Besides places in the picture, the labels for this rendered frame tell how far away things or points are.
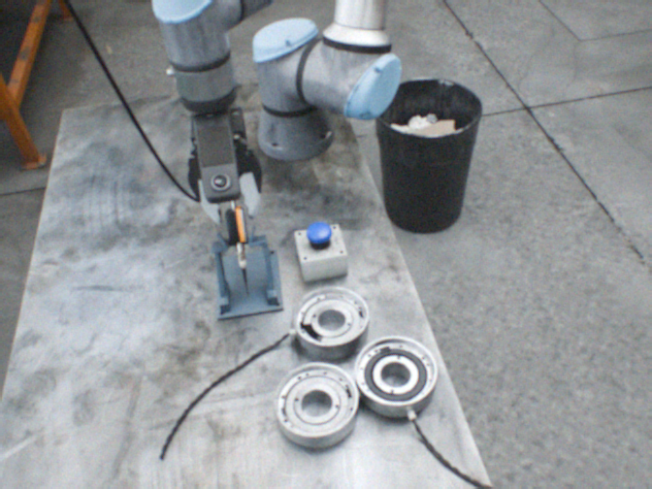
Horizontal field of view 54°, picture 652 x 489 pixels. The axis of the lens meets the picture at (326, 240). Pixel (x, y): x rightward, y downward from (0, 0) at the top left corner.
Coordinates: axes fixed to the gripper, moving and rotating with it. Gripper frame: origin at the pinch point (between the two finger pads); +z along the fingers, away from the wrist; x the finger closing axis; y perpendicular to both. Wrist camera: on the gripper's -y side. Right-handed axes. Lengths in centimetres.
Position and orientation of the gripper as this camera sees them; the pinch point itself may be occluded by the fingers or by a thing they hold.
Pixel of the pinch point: (235, 217)
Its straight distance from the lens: 94.5
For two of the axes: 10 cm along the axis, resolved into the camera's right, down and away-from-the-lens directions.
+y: -1.4, -6.8, 7.2
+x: -9.9, 1.5, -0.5
